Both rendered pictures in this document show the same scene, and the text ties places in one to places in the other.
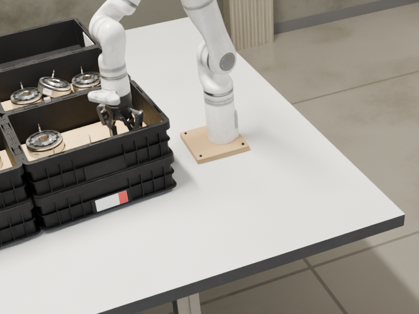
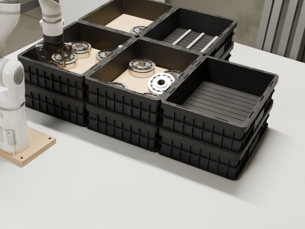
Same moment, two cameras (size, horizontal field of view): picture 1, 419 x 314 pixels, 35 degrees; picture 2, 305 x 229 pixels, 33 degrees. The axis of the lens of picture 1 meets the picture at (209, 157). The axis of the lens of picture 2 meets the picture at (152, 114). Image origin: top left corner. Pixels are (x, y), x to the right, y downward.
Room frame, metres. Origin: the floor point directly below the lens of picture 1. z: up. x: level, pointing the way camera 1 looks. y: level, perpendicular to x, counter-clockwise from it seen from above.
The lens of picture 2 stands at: (3.13, -0.62, 1.82)
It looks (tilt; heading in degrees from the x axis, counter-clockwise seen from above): 34 degrees down; 139
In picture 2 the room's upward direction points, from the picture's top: 3 degrees clockwise
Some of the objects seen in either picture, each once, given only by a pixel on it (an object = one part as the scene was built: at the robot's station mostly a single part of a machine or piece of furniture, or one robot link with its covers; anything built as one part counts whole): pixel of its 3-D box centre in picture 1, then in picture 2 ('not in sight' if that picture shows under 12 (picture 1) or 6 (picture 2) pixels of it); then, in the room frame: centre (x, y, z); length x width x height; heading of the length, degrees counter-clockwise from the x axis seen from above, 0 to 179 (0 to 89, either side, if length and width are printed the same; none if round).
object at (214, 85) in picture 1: (216, 66); (8, 83); (1.75, -0.04, 0.96); 0.09 x 0.09 x 0.17; 33
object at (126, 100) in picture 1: (118, 104); (53, 41); (1.57, 0.23, 0.97); 0.08 x 0.08 x 0.09
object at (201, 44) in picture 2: not in sight; (189, 41); (1.70, 0.82, 0.87); 0.40 x 0.30 x 0.11; 113
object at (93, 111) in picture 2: not in sight; (145, 104); (1.86, 0.45, 0.76); 0.40 x 0.30 x 0.12; 113
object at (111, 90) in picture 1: (111, 83); (52, 22); (1.55, 0.24, 1.04); 0.11 x 0.09 x 0.06; 153
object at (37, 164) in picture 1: (84, 121); (79, 48); (1.58, 0.34, 0.92); 0.40 x 0.30 x 0.02; 113
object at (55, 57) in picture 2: not in sight; (64, 57); (1.52, 0.31, 0.86); 0.10 x 0.10 x 0.01
